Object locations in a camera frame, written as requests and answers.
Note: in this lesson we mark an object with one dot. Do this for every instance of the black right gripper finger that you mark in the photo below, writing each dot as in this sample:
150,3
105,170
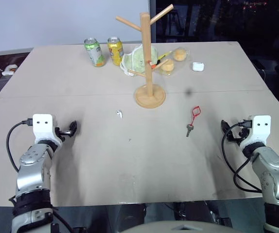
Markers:
228,126
223,125

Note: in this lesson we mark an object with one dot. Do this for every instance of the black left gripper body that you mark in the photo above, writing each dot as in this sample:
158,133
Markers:
63,133

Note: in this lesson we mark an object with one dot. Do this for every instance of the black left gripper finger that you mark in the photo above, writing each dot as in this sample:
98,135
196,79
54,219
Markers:
75,125
71,128

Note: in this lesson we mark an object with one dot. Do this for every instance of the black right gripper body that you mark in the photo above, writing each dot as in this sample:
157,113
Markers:
238,134

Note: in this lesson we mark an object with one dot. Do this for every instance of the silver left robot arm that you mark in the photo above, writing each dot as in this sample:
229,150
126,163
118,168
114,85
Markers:
31,167

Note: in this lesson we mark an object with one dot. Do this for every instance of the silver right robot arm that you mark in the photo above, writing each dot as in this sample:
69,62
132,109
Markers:
273,174

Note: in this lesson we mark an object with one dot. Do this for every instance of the white earbud charging case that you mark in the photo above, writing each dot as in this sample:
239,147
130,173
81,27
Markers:
198,66

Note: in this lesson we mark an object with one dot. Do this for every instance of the clear plastic pastry package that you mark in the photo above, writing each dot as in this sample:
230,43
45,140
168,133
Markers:
178,64

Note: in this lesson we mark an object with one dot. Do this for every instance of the green drink can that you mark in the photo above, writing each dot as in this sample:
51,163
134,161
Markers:
95,52

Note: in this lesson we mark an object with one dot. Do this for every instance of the round yellow pastry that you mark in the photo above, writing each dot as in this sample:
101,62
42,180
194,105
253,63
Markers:
179,54
167,65

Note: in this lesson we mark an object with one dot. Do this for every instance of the yellow drink can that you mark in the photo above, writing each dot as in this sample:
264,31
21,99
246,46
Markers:
115,51

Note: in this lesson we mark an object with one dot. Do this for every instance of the yellow and black marker pen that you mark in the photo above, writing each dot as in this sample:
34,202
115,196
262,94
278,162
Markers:
163,56

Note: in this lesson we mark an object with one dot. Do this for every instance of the small orange and white object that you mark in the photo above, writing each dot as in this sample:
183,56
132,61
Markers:
152,63

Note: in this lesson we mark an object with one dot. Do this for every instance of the wooden tree-shaped hanger stand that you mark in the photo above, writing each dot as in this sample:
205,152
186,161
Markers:
146,55

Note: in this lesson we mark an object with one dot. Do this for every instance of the grey robot torso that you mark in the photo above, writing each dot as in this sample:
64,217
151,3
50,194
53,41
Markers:
178,227

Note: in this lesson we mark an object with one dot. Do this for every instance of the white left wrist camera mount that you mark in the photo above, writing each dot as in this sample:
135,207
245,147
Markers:
42,128

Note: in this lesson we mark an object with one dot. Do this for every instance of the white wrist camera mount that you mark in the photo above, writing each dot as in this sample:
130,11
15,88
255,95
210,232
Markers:
261,131
42,128

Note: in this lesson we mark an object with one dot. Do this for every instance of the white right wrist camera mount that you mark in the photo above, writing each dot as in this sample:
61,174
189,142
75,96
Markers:
261,131

